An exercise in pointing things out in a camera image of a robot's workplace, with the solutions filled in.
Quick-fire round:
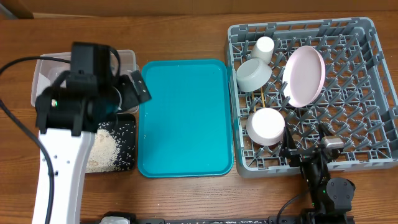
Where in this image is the black plastic tray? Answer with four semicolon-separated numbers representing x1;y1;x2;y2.
85;113;137;174

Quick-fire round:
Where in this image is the grey plastic dish rack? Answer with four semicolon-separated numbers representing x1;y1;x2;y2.
226;17;397;178

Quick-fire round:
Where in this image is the white cup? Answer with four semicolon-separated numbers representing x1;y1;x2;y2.
250;36;275;65

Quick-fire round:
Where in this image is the small pink plate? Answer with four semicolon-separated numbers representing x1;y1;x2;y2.
246;108;285;146

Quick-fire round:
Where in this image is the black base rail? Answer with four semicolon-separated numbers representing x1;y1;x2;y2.
80;211;305;224

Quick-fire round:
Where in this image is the clear plastic storage bin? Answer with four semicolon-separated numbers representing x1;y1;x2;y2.
30;50;139;113

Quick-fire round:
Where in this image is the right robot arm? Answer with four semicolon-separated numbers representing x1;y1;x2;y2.
275;123;356;223

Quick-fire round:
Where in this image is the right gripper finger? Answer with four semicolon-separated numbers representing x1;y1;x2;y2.
280;126;297;152
318;123;334;138

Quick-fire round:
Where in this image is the white rice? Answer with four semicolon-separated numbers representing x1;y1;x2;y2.
86;121;135;174

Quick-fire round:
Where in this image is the grey bowl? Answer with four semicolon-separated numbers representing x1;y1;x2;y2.
236;58;272;92

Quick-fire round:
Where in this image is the teal plastic serving tray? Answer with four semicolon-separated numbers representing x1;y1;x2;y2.
137;59;233;178

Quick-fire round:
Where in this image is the large pink plate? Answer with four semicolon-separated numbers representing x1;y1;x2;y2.
282;46;326;108

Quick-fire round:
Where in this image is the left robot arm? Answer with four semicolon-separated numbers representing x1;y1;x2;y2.
32;70;151;223

